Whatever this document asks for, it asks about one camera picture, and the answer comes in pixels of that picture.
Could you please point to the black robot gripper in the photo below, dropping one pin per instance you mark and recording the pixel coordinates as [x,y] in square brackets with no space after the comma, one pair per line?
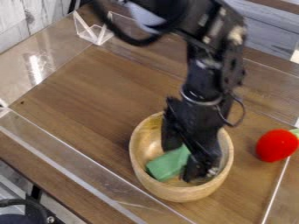
[192,120]

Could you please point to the green rectangular block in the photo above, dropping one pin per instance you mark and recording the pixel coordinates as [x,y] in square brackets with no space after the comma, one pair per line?
[168,166]

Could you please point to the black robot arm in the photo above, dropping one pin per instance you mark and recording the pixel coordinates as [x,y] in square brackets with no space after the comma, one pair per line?
[213,30]

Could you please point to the brown wooden bowl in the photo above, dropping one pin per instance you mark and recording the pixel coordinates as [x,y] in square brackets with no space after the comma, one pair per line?
[145,148]

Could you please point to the red strawberry toy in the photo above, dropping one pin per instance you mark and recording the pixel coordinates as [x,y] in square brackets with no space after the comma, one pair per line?
[276,145]

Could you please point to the black metal table leg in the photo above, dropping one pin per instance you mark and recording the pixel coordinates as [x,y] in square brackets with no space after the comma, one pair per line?
[36,193]

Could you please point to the clear acrylic corner bracket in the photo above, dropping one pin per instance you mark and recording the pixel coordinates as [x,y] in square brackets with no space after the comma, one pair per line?
[96,34]

